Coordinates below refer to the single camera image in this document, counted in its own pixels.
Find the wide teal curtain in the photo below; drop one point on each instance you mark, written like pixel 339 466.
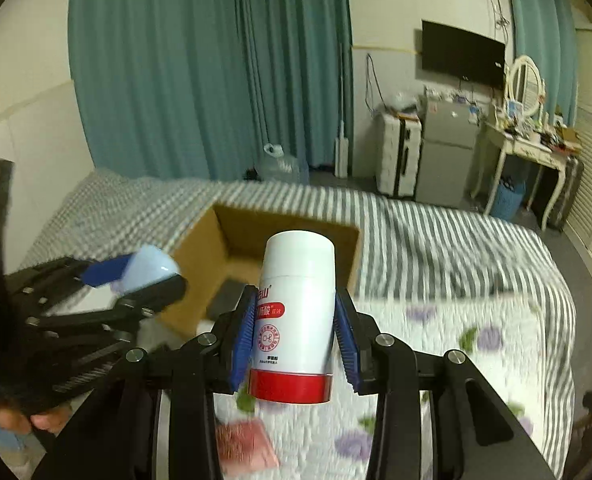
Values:
pixel 175 60

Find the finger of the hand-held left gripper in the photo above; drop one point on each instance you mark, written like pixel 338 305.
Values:
pixel 103 271
pixel 150 294

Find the black wall television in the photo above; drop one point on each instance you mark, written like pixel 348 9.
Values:
pixel 461 52

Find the red packet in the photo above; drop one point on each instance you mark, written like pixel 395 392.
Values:
pixel 246 442

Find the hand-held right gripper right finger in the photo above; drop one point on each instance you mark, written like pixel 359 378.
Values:
pixel 348 347

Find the small grey refrigerator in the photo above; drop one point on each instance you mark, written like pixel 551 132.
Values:
pixel 446 155

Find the black flat case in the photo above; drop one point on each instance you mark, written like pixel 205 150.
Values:
pixel 227 297

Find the white power strip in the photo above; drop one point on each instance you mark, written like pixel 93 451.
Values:
pixel 342 152

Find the clear water jug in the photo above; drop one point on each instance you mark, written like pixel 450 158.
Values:
pixel 281 167

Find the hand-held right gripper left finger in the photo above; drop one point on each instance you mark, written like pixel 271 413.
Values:
pixel 241 342

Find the white bottle with red band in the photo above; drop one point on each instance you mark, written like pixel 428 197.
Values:
pixel 296 310

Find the white oval vanity mirror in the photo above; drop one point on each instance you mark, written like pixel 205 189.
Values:
pixel 526 82

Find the white suitcase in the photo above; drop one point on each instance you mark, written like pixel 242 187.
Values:
pixel 390 155

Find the narrow teal curtain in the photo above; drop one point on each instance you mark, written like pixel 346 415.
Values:
pixel 541 35

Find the light blue plastic container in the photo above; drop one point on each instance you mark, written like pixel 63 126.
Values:
pixel 148 267

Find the white dressing table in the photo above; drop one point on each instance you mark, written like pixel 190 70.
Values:
pixel 516 147

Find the brown cardboard box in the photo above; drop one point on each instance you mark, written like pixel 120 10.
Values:
pixel 195 270

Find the white floral quilt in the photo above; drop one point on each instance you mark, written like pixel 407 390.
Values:
pixel 416 390

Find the person's left hand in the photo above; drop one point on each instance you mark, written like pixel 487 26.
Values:
pixel 50 419

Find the dark suitcase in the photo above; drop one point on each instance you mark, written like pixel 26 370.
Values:
pixel 568 190

